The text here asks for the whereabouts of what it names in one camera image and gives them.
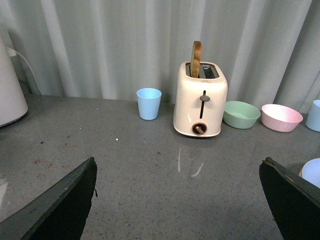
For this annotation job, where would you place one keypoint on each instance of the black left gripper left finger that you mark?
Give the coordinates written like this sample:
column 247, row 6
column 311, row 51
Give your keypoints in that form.
column 59, row 213

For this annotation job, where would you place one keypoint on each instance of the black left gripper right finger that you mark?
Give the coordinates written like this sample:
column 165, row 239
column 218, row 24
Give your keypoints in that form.
column 294, row 202

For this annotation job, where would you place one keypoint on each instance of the light blue plate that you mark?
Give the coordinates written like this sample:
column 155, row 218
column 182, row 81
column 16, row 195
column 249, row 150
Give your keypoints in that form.
column 311, row 172

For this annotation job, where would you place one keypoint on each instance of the right light blue cup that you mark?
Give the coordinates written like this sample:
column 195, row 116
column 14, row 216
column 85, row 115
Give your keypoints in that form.
column 313, row 118

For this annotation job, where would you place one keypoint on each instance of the light blue cup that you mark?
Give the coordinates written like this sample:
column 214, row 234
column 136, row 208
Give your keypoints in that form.
column 313, row 118
column 148, row 100

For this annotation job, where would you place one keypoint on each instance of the pink bowl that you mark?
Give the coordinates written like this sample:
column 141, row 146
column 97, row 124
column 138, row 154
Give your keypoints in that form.
column 280, row 118

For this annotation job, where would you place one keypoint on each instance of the green bowl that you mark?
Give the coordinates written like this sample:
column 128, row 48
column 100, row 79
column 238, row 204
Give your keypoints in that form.
column 240, row 115

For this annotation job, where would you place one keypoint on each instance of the white kettle appliance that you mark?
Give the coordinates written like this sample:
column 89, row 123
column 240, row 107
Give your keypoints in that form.
column 13, row 104

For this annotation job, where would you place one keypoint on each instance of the cream white toaster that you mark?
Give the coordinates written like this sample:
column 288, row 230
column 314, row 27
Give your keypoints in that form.
column 200, row 102

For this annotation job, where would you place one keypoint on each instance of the left light blue cup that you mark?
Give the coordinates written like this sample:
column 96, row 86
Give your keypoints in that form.
column 148, row 100

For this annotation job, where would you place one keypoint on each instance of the slice of toast bread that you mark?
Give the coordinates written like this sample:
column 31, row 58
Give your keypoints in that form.
column 196, row 54

